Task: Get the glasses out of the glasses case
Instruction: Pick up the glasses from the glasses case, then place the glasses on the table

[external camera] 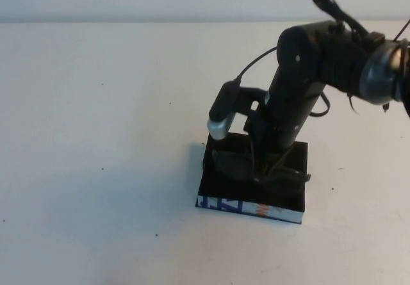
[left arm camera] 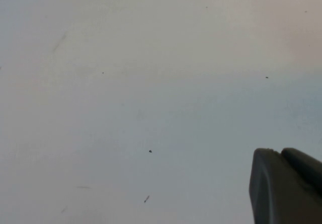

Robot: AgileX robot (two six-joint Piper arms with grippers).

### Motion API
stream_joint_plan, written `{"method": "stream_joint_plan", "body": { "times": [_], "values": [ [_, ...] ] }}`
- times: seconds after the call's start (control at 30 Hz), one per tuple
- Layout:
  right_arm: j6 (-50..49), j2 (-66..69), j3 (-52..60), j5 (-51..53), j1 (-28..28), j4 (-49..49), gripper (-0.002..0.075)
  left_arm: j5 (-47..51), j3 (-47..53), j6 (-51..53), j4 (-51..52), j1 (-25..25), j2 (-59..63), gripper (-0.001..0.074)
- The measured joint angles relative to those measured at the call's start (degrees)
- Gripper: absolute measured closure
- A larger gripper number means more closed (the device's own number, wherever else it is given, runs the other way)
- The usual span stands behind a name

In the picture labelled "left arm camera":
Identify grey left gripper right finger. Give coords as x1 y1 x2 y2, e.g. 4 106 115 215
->
280 147 322 183

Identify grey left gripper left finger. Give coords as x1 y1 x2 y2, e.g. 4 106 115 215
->
249 147 322 224

